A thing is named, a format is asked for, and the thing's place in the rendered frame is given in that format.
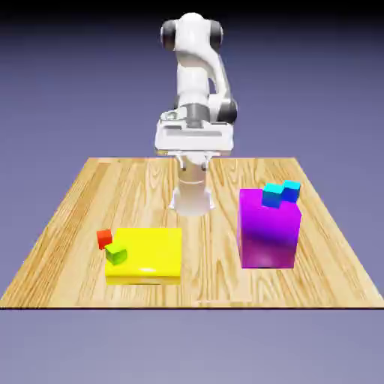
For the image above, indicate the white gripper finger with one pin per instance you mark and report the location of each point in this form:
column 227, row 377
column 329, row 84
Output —
column 205, row 162
column 181, row 162

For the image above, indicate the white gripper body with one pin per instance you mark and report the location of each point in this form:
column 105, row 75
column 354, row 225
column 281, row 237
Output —
column 195, row 141

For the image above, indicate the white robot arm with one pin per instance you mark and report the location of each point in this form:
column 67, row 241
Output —
column 192, row 75

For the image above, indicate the small cyan cube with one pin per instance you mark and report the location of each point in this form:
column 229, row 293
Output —
column 272, row 195

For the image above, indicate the small blue cube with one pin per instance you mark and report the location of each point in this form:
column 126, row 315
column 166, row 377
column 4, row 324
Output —
column 291, row 193

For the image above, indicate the small red cube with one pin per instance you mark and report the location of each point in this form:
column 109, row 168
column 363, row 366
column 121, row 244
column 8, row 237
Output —
column 104, row 238

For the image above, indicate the small green cube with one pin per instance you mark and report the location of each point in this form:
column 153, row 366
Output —
column 116, row 254

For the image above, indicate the large yellow box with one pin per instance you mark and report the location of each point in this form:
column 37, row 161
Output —
column 150, row 252

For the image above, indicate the large magenta box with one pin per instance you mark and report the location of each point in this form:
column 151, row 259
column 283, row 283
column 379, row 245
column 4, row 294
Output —
column 268, row 237

